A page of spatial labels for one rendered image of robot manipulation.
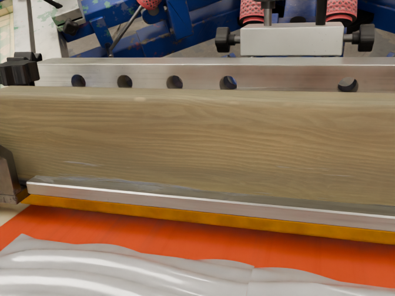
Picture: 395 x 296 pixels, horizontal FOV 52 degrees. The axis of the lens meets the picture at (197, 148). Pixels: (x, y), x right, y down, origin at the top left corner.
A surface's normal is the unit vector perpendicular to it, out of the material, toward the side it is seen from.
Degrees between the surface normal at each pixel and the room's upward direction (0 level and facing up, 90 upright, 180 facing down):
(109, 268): 6
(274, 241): 32
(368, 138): 56
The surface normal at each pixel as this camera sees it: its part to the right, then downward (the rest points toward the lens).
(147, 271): -0.25, -0.58
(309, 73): -0.27, 0.36
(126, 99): -0.25, -0.12
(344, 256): -0.04, -0.93
